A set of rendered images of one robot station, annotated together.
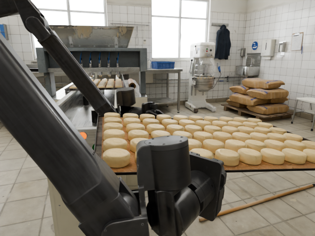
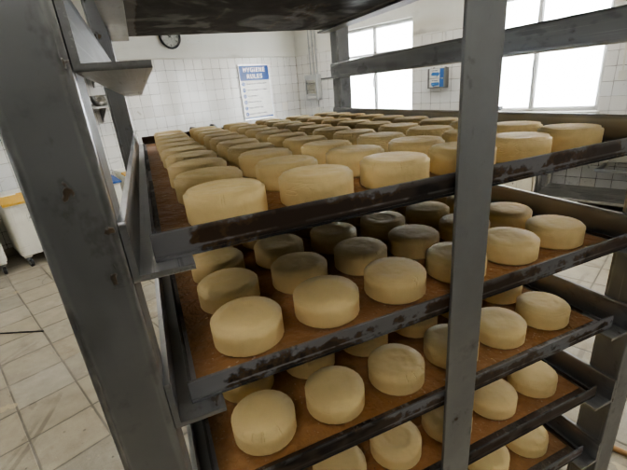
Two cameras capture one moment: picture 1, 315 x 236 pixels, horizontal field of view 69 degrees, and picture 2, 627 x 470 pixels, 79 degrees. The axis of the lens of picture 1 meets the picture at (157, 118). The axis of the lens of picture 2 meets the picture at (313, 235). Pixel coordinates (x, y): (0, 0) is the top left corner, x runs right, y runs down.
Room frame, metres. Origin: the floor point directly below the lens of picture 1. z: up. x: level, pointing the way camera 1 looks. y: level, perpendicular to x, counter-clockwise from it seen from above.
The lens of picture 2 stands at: (0.11, -1.60, 1.56)
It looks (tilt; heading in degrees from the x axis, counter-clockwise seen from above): 21 degrees down; 65
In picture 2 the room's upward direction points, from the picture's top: 5 degrees counter-clockwise
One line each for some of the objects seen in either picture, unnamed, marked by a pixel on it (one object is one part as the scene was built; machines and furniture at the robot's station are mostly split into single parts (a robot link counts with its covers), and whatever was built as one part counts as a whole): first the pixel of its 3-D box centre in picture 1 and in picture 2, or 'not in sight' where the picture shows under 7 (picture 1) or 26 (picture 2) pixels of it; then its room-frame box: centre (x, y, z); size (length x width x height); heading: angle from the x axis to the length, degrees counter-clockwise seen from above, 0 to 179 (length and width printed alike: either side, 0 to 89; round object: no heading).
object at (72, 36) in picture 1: (94, 38); not in sight; (1.76, 0.45, 1.25); 0.56 x 0.29 x 0.14; 100
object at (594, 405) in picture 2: not in sight; (416, 277); (0.52, -1.13, 1.23); 0.64 x 0.03 x 0.03; 87
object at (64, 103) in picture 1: (80, 88); not in sight; (1.84, 0.62, 0.87); 2.01 x 0.03 x 0.07; 10
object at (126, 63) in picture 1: (97, 71); not in sight; (1.76, 0.45, 1.01); 0.72 x 0.33 x 0.34; 100
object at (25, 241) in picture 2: not in sight; (36, 224); (-0.98, 3.52, 0.38); 0.64 x 0.54 x 0.77; 110
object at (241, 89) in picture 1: (249, 89); not in sight; (4.77, -1.91, 0.47); 0.72 x 0.42 x 0.17; 110
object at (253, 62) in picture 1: (249, 65); not in sight; (5.42, -2.11, 0.93); 0.99 x 0.38 x 1.09; 19
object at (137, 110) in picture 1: (142, 115); not in sight; (0.84, 0.06, 0.91); 0.07 x 0.07 x 0.10; 57
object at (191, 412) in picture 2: not in sight; (163, 229); (0.13, -1.10, 1.41); 0.64 x 0.03 x 0.03; 87
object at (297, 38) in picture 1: (296, 42); not in sight; (4.53, -2.62, 1.37); 0.27 x 0.02 x 0.40; 19
